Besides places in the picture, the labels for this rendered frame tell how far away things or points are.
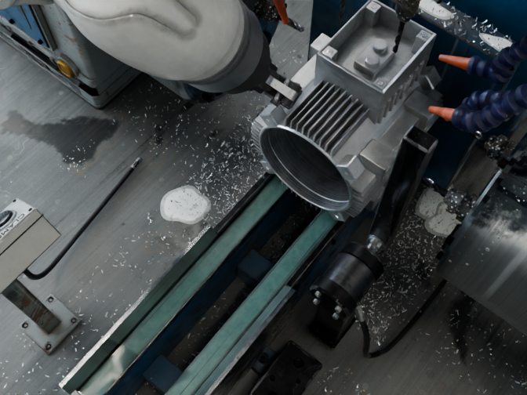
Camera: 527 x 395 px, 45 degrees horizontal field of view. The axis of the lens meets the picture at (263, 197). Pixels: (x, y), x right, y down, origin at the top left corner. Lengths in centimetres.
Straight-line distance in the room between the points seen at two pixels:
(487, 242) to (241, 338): 34
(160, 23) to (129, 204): 68
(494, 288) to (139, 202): 60
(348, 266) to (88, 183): 53
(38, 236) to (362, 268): 39
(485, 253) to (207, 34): 42
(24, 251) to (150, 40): 42
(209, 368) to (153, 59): 50
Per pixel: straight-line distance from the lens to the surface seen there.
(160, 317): 89
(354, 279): 77
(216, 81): 57
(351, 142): 81
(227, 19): 50
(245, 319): 88
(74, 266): 107
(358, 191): 81
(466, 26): 87
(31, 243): 81
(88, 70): 113
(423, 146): 62
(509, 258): 75
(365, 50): 84
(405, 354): 101
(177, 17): 45
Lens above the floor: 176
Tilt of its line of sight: 63 degrees down
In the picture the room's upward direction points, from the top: straight up
